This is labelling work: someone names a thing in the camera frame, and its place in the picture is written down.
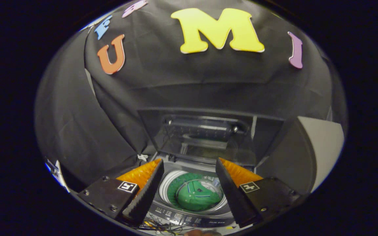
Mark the grey metal cabinet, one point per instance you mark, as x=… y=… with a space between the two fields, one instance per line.
x=320 y=147

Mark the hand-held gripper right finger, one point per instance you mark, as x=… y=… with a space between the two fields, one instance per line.
x=233 y=196

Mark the green polo shirt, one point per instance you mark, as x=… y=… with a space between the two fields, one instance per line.
x=195 y=198

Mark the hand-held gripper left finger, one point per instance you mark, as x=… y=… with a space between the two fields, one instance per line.
x=144 y=196

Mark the dark grey washing machine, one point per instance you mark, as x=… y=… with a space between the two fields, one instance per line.
x=192 y=221

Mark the black backdrop cloth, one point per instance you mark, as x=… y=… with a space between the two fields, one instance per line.
x=162 y=75

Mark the white and blue equipment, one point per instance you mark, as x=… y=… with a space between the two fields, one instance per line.
x=59 y=173

